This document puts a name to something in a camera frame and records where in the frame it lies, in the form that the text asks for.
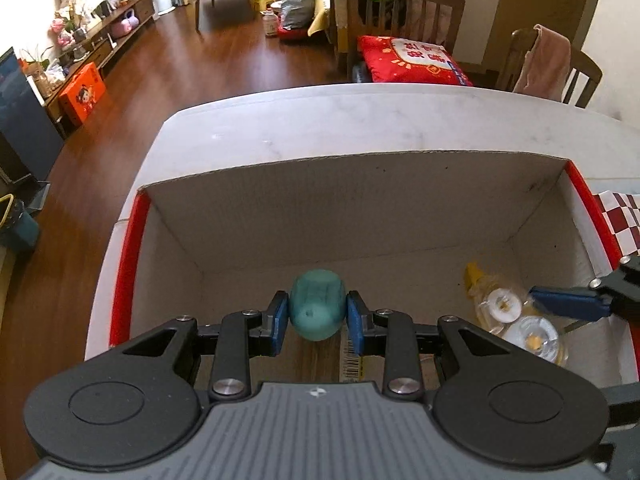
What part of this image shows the red checkered table mat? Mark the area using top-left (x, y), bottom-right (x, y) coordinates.
top-left (594, 191), bottom-right (640, 256)

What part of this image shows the white green tube bottle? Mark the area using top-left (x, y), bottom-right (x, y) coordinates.
top-left (338, 332), bottom-right (363, 382)

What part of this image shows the teal trash bin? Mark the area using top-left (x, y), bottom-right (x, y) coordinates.
top-left (0, 194), bottom-right (40, 254)

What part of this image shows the red printed cushion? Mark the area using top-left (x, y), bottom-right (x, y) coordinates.
top-left (358, 36), bottom-right (472, 87)

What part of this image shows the dark blue appliance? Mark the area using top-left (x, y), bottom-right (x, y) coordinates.
top-left (0, 48), bottom-right (64, 182)

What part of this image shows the red cardboard box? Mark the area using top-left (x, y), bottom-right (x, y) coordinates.
top-left (107, 152), bottom-right (626, 346)

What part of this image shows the wooden tv console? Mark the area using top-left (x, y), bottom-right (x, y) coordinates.
top-left (23, 0), bottom-right (154, 139)

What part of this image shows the wooden dining chair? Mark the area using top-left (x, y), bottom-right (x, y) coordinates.
top-left (346, 0), bottom-right (465, 82)

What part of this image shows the orange gift box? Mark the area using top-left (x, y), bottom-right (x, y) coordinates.
top-left (58, 62), bottom-right (106, 127)

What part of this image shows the chair with pink towel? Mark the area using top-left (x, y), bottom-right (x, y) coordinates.
top-left (495, 24), bottom-right (602, 108)

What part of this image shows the clear correction tape dispenser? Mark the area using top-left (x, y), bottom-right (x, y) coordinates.
top-left (463, 262), bottom-right (568, 366)

